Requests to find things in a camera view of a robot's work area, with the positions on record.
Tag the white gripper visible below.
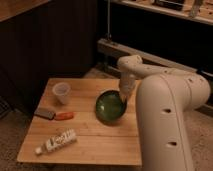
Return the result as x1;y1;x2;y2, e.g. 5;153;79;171
119;75;135;103

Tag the green ceramic bowl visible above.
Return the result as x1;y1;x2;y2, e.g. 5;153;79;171
95;90;127;124

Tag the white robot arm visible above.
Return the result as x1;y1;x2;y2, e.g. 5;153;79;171
117;55;211;171

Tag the grey metal beam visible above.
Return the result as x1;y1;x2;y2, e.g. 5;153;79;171
97;37;213;118

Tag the wooden table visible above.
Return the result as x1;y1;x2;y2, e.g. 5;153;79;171
17;78;141;165

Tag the vertical metal pole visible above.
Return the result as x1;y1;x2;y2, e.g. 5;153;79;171
107;0;111;42

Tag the clear plastic cup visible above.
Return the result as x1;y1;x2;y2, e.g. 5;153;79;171
52;82;71;105

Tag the white plastic bottle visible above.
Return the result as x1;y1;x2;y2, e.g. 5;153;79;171
35;129;77;155

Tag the orange red block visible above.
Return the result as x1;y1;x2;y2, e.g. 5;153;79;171
54;112;74;121

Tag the grey sponge block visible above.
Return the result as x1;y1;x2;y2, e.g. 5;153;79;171
34;108;55;120

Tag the wooden shelf with items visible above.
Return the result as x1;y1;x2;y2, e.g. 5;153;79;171
112;0;213;26

